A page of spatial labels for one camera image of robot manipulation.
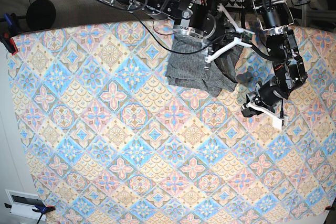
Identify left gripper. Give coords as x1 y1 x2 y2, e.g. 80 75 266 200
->
240 80 295 130

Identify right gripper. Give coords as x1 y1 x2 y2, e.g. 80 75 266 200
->
178 0 255 63

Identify grey t-shirt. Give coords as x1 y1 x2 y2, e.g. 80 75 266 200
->
165 35 243 97

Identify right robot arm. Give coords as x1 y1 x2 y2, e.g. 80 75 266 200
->
97 0 253 63

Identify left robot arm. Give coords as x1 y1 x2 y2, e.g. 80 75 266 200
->
241 0 308 130

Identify white power strip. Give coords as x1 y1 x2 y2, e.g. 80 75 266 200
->
217 0 245 7

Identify patterned tablecloth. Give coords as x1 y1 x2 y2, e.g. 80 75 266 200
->
7 22 335 223

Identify round black stool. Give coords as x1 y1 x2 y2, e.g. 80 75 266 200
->
26 0 56 31

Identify blue clamp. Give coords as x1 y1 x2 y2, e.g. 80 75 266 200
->
4 13 20 34

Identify red black clamp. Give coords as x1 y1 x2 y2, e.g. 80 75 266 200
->
0 33 18 55

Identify white wall box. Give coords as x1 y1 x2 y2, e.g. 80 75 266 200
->
5 189 44 220

